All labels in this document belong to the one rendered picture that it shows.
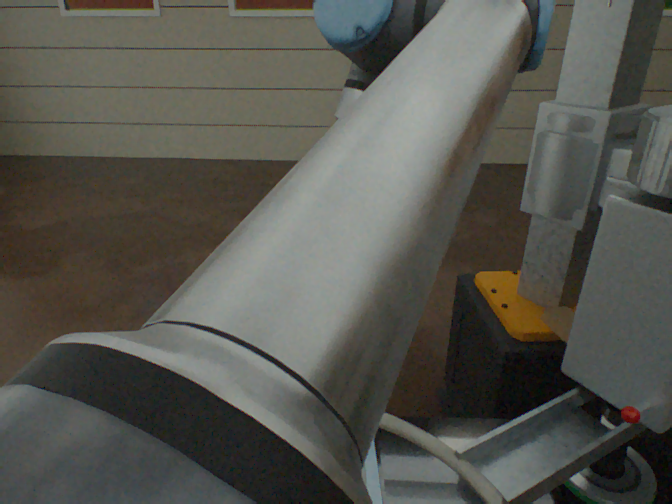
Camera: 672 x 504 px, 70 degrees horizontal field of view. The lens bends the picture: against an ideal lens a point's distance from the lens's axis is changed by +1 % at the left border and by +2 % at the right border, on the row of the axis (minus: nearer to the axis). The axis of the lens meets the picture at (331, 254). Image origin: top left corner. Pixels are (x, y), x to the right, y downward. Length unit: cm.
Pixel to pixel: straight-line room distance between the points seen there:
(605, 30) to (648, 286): 101
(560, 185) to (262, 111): 564
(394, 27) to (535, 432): 85
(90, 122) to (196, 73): 181
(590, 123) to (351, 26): 136
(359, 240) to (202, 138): 722
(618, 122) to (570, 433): 105
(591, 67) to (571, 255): 65
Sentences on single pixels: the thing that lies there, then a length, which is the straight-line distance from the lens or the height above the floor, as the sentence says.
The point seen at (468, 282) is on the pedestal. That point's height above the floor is 74.
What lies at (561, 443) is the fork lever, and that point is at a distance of 112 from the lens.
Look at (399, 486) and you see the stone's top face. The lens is 129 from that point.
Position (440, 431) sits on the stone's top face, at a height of 80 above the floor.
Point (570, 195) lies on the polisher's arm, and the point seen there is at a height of 128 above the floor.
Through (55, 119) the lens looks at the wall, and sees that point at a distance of 826.
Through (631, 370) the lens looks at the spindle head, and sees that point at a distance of 111.
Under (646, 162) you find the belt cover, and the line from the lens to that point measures 97.
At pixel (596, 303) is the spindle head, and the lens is 110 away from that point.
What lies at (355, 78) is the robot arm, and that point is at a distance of 66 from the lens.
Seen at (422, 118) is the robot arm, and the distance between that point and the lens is 24.
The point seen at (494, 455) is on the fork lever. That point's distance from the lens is 105.
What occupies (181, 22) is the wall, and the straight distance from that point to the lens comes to 725.
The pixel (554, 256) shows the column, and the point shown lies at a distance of 201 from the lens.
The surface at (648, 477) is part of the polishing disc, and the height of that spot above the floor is 86.
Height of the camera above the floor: 181
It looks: 26 degrees down
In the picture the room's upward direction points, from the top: straight up
